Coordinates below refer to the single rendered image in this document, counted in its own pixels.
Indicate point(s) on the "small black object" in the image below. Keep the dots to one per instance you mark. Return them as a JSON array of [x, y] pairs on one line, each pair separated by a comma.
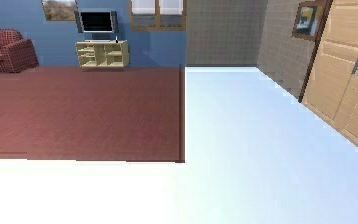
[[116, 40]]

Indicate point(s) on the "cream television shelf unit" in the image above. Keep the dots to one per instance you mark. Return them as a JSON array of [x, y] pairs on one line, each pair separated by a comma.
[[102, 54]]

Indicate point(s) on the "wooden framed window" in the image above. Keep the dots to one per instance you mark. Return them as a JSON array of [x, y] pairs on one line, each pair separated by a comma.
[[158, 15]]

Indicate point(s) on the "black television set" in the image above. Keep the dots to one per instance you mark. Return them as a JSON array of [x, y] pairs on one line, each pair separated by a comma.
[[96, 21]]

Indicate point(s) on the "brown framed picture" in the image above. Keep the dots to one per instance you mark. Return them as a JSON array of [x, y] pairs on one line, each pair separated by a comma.
[[307, 20]]

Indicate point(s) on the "framed landscape picture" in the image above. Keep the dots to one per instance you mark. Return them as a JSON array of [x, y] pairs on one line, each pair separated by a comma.
[[58, 9]]

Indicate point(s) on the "light wooden door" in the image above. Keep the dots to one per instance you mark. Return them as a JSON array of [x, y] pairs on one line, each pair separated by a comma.
[[340, 76]]

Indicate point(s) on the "red checked armchair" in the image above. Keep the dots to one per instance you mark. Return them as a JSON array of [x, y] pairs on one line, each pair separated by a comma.
[[7, 51]]

